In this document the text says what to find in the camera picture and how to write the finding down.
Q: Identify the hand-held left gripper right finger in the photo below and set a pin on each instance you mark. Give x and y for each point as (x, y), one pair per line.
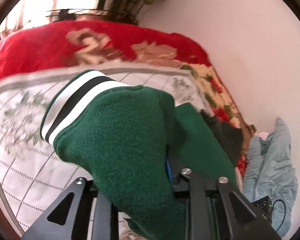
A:
(169, 172)

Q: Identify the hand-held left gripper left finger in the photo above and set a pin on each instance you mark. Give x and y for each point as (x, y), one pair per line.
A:
(101, 217)

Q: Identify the green jacket with white stripes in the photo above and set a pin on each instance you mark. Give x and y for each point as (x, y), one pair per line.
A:
(120, 135)

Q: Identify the black garment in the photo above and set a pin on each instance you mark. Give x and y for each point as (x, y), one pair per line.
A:
(227, 137)

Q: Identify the brown cloth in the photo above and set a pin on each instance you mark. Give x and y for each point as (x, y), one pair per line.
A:
(248, 135)

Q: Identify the black electronic device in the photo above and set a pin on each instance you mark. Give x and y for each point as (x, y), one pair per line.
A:
(262, 206)

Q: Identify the pink cloth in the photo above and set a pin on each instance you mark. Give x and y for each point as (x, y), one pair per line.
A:
(262, 136)

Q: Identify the light blue quilted jacket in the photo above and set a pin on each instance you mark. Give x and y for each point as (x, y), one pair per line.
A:
(270, 167)

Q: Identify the white quilted bed sheet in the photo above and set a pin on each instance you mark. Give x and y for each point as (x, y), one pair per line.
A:
(20, 155)

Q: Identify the red floral blanket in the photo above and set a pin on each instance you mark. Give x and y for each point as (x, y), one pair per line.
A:
(40, 47)

